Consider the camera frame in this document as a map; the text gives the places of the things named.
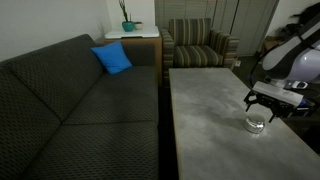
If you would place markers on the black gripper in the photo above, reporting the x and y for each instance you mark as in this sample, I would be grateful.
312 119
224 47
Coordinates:
279 108

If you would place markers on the round silver lid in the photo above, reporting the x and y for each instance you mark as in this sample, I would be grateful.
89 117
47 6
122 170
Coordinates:
255 120

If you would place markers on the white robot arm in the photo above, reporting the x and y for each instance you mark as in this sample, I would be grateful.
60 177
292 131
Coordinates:
289 66

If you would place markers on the silver tin with candle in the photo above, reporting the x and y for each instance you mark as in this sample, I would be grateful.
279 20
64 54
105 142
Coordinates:
252 129

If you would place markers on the grey top coffee table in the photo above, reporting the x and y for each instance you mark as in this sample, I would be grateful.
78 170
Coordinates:
211 142

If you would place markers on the striped armchair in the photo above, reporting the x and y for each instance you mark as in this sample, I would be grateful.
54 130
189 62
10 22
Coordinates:
192 43

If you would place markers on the dark clutter pile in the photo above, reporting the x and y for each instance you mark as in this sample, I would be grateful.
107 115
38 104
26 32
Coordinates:
289 16

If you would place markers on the wooden side table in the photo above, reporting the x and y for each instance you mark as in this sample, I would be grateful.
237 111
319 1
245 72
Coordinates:
145 51

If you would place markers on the small white plant pot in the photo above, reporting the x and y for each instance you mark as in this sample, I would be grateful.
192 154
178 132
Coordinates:
138 25

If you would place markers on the blue cushion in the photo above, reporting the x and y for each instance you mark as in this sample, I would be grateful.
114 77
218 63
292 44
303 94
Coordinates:
113 57

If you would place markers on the teal plant pot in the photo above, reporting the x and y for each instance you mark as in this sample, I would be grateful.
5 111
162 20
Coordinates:
127 24

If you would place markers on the dark grey sofa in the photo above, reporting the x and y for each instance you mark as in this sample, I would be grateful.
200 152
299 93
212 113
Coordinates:
64 117

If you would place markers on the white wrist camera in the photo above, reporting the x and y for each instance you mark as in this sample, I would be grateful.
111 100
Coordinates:
278 93

